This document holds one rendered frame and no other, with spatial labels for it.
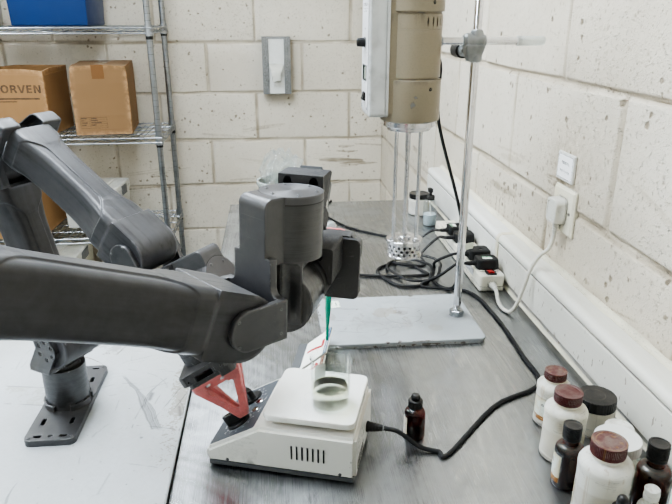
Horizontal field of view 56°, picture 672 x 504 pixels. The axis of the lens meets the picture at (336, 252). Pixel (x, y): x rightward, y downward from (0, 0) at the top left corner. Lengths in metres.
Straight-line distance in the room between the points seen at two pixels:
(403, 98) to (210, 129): 2.17
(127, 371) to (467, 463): 0.57
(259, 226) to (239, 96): 2.63
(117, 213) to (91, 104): 2.06
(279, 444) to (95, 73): 2.22
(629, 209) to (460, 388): 0.38
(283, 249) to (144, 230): 0.31
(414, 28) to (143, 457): 0.75
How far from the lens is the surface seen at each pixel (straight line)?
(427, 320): 1.24
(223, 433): 0.89
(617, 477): 0.80
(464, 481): 0.88
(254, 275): 0.54
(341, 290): 0.66
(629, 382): 1.01
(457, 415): 0.99
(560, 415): 0.89
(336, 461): 0.84
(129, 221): 0.82
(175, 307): 0.47
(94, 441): 0.99
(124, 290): 0.45
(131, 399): 1.06
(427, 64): 1.08
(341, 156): 3.20
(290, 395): 0.86
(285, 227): 0.53
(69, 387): 1.03
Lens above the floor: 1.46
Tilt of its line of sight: 20 degrees down
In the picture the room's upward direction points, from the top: straight up
